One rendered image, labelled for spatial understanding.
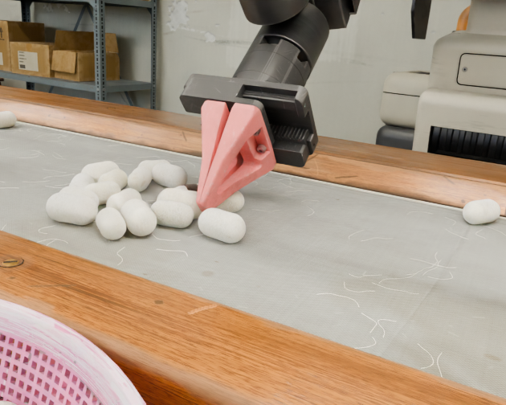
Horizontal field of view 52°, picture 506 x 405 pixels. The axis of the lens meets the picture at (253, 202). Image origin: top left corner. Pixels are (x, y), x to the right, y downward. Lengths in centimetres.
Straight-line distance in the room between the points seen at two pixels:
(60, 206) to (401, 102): 99
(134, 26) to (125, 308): 306
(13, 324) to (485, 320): 23
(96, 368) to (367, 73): 237
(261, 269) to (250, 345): 12
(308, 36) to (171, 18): 263
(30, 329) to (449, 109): 81
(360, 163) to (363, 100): 199
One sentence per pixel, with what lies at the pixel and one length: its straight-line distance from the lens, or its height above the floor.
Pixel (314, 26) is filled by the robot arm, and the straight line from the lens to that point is 47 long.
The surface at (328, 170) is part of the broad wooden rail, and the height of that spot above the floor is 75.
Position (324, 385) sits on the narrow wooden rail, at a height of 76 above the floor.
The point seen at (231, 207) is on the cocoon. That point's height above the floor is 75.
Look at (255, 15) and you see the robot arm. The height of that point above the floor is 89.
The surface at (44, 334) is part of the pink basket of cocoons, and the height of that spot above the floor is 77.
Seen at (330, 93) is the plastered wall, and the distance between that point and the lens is 258.
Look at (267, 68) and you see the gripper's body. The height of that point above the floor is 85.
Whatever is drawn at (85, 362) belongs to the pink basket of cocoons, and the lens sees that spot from 20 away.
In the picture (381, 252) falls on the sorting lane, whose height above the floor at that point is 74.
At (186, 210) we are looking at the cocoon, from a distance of 37.
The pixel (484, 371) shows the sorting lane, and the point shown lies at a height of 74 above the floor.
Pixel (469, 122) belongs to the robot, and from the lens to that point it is 94.
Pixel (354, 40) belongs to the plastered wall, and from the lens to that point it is 253.
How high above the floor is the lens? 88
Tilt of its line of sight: 18 degrees down
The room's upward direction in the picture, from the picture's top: 4 degrees clockwise
